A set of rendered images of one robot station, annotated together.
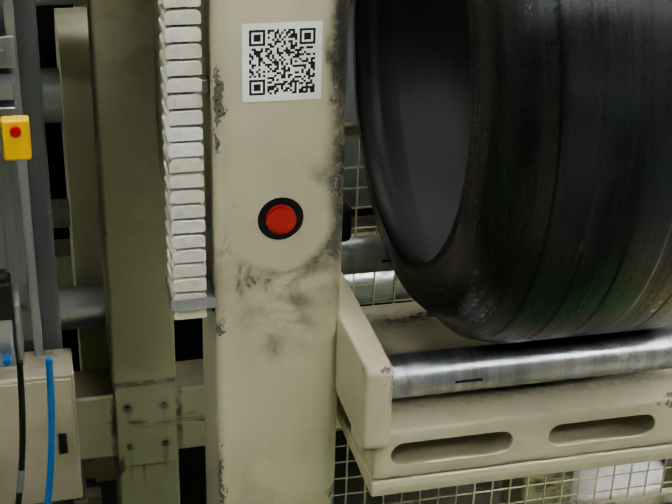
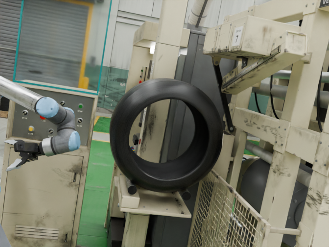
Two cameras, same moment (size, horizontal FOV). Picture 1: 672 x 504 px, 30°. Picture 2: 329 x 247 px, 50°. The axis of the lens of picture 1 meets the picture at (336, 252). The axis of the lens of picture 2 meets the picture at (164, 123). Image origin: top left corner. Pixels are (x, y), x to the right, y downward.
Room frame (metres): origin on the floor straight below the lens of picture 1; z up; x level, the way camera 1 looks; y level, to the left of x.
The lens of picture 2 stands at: (1.38, -2.06, 1.49)
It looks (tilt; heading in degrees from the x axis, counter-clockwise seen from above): 8 degrees down; 94
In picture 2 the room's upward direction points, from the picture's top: 10 degrees clockwise
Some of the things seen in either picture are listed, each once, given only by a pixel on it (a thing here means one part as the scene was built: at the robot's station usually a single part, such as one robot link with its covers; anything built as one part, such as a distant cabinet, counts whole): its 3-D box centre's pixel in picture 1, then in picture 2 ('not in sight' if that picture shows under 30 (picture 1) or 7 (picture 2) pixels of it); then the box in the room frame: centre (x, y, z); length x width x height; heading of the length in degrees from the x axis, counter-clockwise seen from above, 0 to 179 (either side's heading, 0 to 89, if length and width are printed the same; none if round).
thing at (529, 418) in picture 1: (524, 414); (128, 190); (1.13, -0.21, 0.84); 0.36 x 0.09 x 0.06; 104
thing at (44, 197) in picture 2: not in sight; (47, 172); (0.44, 0.39, 0.63); 0.56 x 0.41 x 1.27; 14
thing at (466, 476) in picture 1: (477, 376); (152, 199); (1.27, -0.17, 0.80); 0.37 x 0.36 x 0.02; 14
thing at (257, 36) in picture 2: not in sight; (243, 42); (1.58, -0.22, 1.71); 0.61 x 0.25 x 0.15; 104
